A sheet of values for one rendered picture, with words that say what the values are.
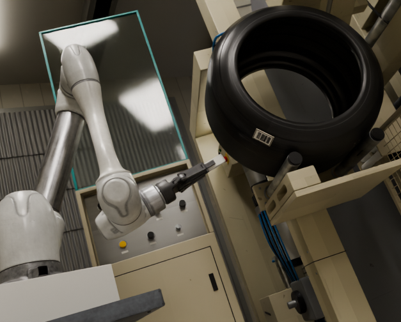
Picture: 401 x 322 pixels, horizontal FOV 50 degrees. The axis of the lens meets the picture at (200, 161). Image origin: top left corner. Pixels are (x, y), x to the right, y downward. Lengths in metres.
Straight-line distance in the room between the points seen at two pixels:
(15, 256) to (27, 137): 3.82
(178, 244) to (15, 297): 0.99
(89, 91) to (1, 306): 0.73
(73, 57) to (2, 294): 0.82
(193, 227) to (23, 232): 0.98
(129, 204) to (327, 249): 0.81
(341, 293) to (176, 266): 0.69
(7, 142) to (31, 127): 0.31
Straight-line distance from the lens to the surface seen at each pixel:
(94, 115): 1.43
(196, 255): 1.91
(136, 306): 1.01
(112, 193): 1.11
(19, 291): 1.08
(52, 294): 1.08
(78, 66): 1.52
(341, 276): 1.65
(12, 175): 4.76
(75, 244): 4.53
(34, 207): 1.23
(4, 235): 1.22
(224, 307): 1.90
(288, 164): 1.31
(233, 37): 1.49
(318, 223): 1.66
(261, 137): 1.32
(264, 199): 1.61
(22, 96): 5.30
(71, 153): 1.55
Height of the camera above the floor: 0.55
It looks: 20 degrees up
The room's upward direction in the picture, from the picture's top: 19 degrees counter-clockwise
